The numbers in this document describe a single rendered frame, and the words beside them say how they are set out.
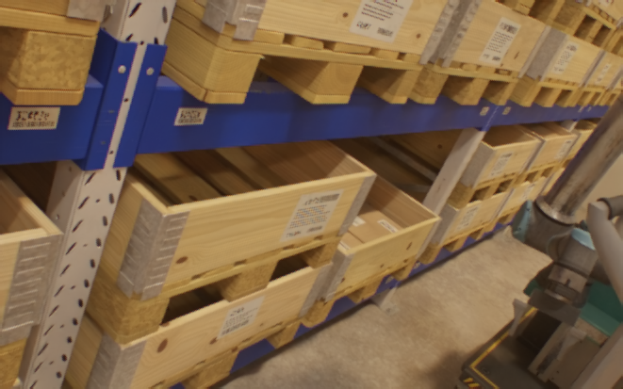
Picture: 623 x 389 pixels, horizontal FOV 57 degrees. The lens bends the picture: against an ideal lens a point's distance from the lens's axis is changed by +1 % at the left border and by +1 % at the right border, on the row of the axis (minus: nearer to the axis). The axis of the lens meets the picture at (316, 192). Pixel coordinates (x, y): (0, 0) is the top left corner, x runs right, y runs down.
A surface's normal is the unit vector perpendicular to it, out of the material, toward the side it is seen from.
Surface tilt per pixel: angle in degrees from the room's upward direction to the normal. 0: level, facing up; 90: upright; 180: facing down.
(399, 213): 90
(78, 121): 90
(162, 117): 90
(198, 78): 90
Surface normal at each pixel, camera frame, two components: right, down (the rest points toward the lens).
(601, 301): -0.59, 0.11
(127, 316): 0.11, 0.46
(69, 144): 0.72, 0.54
